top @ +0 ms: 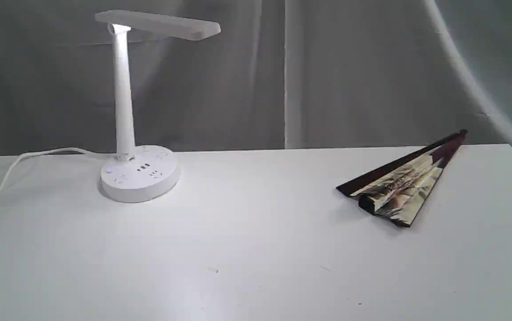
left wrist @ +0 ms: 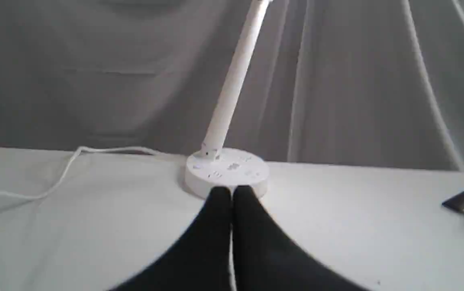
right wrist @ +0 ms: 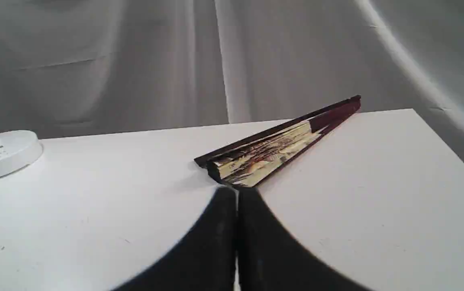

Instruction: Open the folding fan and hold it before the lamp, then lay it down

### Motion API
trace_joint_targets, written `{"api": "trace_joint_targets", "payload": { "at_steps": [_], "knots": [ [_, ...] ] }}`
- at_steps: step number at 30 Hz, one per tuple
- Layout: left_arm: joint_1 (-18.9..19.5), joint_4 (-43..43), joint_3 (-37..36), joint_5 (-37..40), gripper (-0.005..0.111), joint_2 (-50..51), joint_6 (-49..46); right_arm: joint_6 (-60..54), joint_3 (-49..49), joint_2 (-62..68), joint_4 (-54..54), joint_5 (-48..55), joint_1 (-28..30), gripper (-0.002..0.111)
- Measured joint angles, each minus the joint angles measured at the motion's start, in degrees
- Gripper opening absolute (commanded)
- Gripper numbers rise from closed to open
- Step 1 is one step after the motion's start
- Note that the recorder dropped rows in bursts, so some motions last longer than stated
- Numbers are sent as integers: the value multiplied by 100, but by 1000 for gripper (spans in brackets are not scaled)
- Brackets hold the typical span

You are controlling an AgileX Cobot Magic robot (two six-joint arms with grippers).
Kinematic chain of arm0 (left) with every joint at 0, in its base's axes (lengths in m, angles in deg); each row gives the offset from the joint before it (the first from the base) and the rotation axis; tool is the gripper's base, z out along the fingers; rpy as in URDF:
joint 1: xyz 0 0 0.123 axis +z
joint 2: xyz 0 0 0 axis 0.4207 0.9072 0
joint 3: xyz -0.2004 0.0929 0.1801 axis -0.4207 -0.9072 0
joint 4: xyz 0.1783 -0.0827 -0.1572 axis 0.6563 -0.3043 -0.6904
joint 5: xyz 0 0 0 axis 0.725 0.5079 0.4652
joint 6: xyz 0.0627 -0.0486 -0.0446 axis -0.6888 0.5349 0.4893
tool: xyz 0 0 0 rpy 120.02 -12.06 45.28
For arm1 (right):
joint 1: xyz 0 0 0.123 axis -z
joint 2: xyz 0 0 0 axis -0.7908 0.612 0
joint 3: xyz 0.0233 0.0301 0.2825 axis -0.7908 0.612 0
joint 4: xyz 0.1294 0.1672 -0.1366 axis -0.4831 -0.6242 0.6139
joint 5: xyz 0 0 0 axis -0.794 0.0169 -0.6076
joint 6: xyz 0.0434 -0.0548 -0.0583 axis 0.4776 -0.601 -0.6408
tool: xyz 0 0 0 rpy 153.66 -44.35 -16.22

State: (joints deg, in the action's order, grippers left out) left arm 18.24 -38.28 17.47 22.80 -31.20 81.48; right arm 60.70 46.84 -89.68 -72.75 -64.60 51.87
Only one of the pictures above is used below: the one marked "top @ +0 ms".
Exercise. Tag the painted folding paper fan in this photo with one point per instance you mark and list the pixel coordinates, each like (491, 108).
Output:
(398, 190)

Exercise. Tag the white desk lamp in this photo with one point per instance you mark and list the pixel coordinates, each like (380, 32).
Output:
(141, 173)

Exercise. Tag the grey backdrop curtain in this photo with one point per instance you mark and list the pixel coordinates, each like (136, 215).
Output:
(281, 74)

